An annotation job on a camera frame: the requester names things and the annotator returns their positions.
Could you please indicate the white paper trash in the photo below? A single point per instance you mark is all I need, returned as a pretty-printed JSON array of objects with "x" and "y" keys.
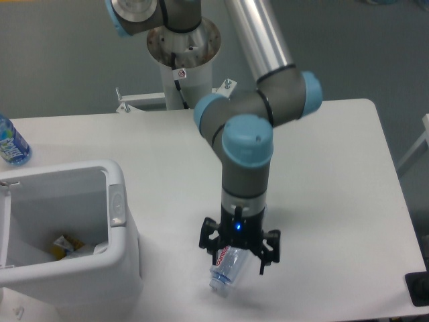
[{"x": 89, "y": 250}]

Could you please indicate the blue labelled water bottle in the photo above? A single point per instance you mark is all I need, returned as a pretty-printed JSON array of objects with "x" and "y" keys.
[{"x": 14, "y": 148}]

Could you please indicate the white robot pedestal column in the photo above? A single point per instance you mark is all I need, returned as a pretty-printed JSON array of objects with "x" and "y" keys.
[{"x": 185, "y": 61}]

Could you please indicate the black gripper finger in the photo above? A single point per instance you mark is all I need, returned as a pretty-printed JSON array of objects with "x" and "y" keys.
[
  {"x": 266, "y": 246},
  {"x": 211, "y": 245}
]

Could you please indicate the white pedestal base frame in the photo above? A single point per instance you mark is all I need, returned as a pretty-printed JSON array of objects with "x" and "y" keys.
[{"x": 133, "y": 103}]

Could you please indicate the clear crushed plastic bottle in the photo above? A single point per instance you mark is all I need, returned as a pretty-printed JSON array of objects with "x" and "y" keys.
[{"x": 229, "y": 264}]

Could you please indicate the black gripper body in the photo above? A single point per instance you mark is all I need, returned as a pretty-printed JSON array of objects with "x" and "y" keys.
[{"x": 241, "y": 232}]

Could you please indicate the white plastic trash can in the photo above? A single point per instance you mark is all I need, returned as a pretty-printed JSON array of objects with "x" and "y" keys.
[{"x": 86, "y": 200}]

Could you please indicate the white frame at right edge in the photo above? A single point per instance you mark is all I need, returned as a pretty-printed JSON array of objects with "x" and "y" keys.
[{"x": 415, "y": 152}]

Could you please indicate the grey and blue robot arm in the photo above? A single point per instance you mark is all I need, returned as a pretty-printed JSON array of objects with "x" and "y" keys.
[{"x": 239, "y": 128}]

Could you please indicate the black clamp at table edge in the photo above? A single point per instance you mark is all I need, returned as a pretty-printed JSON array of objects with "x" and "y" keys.
[{"x": 417, "y": 283}]

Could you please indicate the yellow wrapper in bin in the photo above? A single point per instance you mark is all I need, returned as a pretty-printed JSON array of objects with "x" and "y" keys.
[{"x": 65, "y": 245}]

